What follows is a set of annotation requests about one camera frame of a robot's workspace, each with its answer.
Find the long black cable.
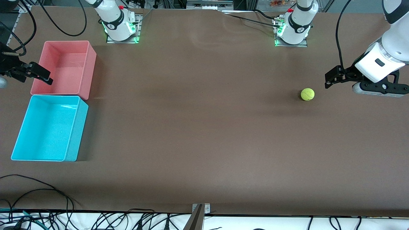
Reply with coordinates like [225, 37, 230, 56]
[0, 174, 76, 221]

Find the aluminium table edge rail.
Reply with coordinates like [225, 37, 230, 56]
[6, 4, 33, 47]

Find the blue plastic bin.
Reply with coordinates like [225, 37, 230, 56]
[11, 95, 89, 162]

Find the pink plastic bin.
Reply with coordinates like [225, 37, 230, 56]
[30, 40, 97, 100]

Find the black base cable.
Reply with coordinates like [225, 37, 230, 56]
[228, 9, 282, 28]

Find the teal cable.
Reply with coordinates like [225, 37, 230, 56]
[0, 208, 44, 229]

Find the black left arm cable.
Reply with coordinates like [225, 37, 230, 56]
[335, 0, 356, 77]

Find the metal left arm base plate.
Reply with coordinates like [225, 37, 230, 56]
[274, 16, 309, 48]

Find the black looping arm cable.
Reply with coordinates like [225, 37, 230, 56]
[38, 0, 87, 37]

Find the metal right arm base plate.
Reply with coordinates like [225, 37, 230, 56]
[106, 14, 143, 44]

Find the small metal bracket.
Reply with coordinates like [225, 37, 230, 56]
[192, 203, 211, 215]

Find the black camera pole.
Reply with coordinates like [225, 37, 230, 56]
[183, 204, 205, 230]

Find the silver aluminium rail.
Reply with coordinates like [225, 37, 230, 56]
[186, 0, 234, 9]

